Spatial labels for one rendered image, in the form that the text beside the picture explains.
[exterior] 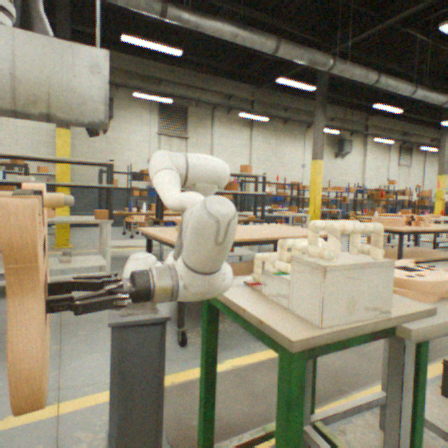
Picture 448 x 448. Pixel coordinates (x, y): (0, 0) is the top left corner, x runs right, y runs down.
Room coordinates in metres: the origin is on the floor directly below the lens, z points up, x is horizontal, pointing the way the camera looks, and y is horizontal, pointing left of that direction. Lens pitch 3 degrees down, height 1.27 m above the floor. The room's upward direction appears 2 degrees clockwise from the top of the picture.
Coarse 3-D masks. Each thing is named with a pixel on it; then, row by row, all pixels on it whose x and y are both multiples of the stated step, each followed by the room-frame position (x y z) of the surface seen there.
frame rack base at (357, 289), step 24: (312, 264) 0.84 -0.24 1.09; (336, 264) 0.82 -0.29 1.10; (360, 264) 0.85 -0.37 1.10; (384, 264) 0.89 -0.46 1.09; (312, 288) 0.84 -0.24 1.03; (336, 288) 0.82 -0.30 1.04; (360, 288) 0.85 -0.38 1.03; (384, 288) 0.89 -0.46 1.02; (312, 312) 0.83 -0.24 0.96; (336, 312) 0.82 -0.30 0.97; (360, 312) 0.86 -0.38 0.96; (384, 312) 0.90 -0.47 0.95
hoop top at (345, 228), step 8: (336, 224) 0.83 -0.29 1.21; (344, 224) 0.84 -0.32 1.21; (352, 224) 0.86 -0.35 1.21; (360, 224) 0.87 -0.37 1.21; (368, 224) 0.88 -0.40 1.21; (376, 224) 0.90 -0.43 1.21; (344, 232) 0.84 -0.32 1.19; (352, 232) 0.85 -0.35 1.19; (360, 232) 0.87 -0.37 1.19; (368, 232) 0.88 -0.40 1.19; (376, 232) 0.90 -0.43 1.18
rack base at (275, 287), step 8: (264, 272) 1.06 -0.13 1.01; (272, 272) 1.03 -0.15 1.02; (264, 280) 1.06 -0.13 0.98; (272, 280) 1.02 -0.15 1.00; (280, 280) 0.98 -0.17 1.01; (288, 280) 0.94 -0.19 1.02; (264, 288) 1.06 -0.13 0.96; (272, 288) 1.01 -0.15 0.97; (280, 288) 0.97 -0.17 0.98; (288, 288) 0.93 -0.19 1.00; (272, 296) 1.01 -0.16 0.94; (280, 296) 0.97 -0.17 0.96; (288, 296) 0.93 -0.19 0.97; (280, 304) 0.97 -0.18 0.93; (288, 304) 0.93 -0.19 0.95
